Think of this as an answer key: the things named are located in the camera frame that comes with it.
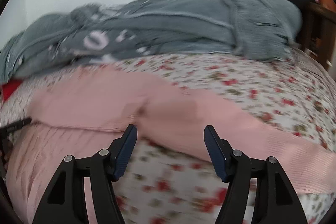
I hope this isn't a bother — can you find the pink knitted sweater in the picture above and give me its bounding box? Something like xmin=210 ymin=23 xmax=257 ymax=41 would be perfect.
xmin=6 ymin=66 xmax=335 ymax=223

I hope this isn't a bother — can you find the red cloth item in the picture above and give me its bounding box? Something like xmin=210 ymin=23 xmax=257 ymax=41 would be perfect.
xmin=1 ymin=80 xmax=23 ymax=103

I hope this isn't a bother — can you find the floral bed sheet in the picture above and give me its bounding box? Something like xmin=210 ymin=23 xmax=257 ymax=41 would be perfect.
xmin=6 ymin=51 xmax=335 ymax=223

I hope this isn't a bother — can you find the grey patterned blanket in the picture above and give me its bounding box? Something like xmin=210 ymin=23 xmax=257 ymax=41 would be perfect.
xmin=1 ymin=0 xmax=302 ymax=84

